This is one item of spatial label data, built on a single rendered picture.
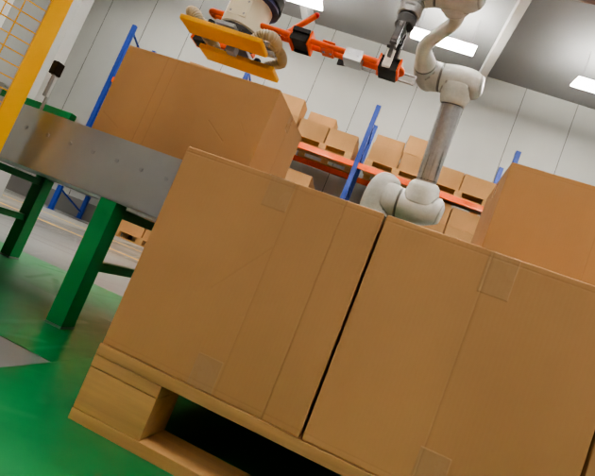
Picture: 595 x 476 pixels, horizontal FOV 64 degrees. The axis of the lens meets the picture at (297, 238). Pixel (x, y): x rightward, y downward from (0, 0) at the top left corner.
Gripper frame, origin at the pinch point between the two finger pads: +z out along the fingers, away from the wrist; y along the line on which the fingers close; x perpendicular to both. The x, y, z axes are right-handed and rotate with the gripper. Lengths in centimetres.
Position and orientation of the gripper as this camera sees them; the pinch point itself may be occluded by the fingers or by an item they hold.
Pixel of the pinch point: (387, 66)
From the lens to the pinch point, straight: 185.4
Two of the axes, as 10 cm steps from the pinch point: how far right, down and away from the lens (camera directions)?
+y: -1.9, -1.8, -9.7
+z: -3.7, 9.2, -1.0
